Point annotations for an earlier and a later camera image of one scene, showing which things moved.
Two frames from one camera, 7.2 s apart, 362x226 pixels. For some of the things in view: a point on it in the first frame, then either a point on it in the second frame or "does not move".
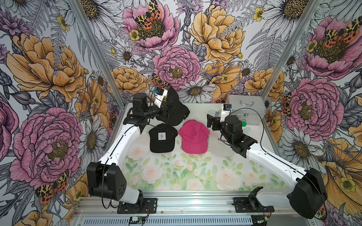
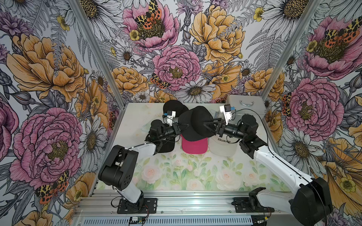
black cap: (176, 111) → (195, 117)
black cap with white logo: (162, 138) does not move
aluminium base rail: (185, 208) does not move
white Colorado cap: (217, 147) does not move
